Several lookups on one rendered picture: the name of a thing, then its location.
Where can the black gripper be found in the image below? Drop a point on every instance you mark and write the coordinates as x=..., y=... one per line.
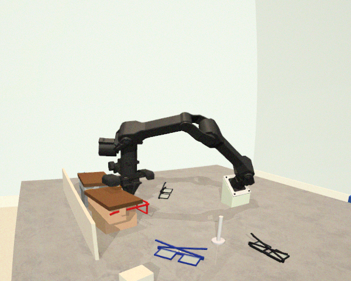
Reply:
x=129, y=170

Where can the black rectangular glasses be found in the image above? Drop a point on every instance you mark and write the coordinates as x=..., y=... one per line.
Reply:
x=274, y=254

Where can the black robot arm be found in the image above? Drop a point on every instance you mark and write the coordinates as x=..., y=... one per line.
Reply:
x=132, y=133

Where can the cream flat panel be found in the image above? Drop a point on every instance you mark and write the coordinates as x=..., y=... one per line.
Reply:
x=82, y=216

